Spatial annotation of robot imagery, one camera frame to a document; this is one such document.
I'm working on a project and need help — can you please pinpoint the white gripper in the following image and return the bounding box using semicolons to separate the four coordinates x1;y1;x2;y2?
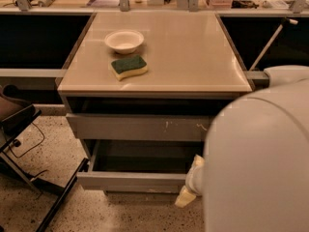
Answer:
175;155;205;208

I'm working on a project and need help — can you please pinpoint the grey drawer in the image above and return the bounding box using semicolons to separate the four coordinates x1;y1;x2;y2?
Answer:
67;113;211;141
77;140;203;193

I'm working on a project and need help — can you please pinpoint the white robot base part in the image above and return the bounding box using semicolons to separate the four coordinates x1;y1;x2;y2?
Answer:
264;65;309;87

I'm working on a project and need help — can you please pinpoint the grey drawer cabinet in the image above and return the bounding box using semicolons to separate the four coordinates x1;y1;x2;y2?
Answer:
55;10;255;196

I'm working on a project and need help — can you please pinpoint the grey top drawer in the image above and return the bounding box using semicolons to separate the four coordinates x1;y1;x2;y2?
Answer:
67;113;211;141

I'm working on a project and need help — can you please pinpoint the green yellow sponge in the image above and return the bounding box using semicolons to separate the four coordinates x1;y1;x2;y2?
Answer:
111;55;148;80

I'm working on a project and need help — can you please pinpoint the white bowl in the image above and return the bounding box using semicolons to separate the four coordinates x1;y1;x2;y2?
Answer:
104;30;144;54

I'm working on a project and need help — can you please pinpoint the dark clutter on shelf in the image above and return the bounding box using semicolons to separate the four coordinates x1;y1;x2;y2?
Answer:
232;0;259;9

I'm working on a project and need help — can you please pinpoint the black chair left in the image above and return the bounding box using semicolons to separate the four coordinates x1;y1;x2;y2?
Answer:
0;84;88;232

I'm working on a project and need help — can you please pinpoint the purple booklet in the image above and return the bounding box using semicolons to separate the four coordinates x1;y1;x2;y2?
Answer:
87;0;120;8

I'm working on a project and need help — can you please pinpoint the black floor cable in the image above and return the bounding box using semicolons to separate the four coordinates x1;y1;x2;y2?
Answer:
8;122;46;160

